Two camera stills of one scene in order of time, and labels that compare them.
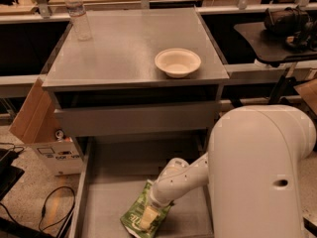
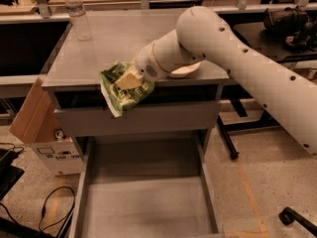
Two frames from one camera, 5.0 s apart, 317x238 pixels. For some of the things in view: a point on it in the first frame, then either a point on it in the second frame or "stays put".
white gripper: x=156 y=197 to x=148 y=63
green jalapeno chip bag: x=133 y=219 to x=118 y=98
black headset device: x=292 y=25 stays put
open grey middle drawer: x=111 y=173 stays put
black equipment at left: x=9 y=174 stays put
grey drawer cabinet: x=144 y=72 stays put
